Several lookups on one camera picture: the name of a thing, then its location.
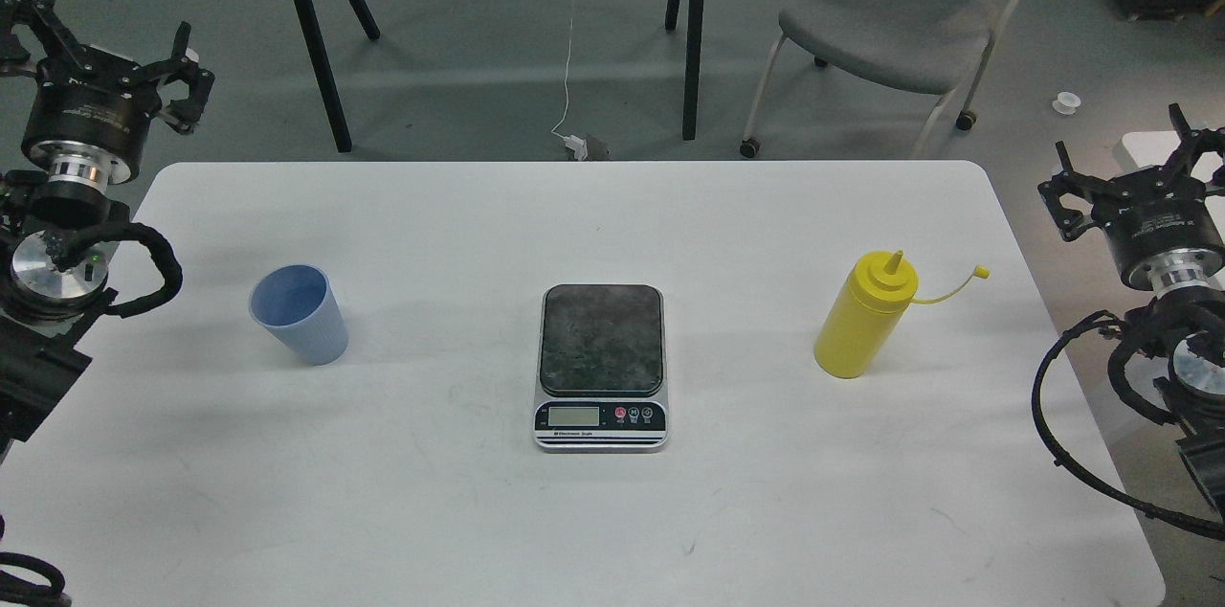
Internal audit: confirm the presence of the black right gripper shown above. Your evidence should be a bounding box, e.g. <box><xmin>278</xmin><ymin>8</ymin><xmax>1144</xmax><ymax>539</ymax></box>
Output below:
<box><xmin>1038</xmin><ymin>102</ymin><xmax>1224</xmax><ymax>290</ymax></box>

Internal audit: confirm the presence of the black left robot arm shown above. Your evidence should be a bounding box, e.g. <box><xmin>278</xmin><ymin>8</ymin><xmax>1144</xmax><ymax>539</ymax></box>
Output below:
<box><xmin>1</xmin><ymin>0</ymin><xmax>214</xmax><ymax>453</ymax></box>

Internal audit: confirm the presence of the blue ribbed plastic cup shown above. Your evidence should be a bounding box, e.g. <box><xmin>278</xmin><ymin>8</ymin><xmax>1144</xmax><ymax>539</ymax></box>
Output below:
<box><xmin>247</xmin><ymin>266</ymin><xmax>349</xmax><ymax>366</ymax></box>

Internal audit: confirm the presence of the white cable with plug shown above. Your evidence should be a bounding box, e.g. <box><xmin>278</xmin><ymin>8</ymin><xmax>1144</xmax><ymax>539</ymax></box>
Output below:
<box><xmin>550</xmin><ymin>9</ymin><xmax>613</xmax><ymax>162</ymax></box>

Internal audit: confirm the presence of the white side table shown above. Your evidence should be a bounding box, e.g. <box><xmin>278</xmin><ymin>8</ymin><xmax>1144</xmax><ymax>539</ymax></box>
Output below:
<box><xmin>1112</xmin><ymin>130</ymin><xmax>1223</xmax><ymax>206</ymax></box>

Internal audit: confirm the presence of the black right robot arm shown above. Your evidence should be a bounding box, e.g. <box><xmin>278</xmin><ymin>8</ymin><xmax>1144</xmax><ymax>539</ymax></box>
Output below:
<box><xmin>1030</xmin><ymin>104</ymin><xmax>1224</xmax><ymax>541</ymax></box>

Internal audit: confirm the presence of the digital kitchen scale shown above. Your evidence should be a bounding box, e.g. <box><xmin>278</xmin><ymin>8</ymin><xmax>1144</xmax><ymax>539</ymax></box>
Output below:
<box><xmin>532</xmin><ymin>283</ymin><xmax>671</xmax><ymax>453</ymax></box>

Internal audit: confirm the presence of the small white cap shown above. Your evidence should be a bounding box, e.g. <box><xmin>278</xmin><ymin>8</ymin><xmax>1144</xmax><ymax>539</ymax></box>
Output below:
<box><xmin>1051</xmin><ymin>91</ymin><xmax>1083</xmax><ymax>117</ymax></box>

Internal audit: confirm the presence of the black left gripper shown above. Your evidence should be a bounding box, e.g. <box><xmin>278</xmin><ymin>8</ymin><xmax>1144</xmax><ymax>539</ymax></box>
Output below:
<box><xmin>1</xmin><ymin>0</ymin><xmax>216</xmax><ymax>184</ymax></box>

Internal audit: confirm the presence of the yellow squeeze bottle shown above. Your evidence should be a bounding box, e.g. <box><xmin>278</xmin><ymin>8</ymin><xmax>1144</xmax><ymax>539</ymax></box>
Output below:
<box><xmin>813</xmin><ymin>250</ymin><xmax>991</xmax><ymax>379</ymax></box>

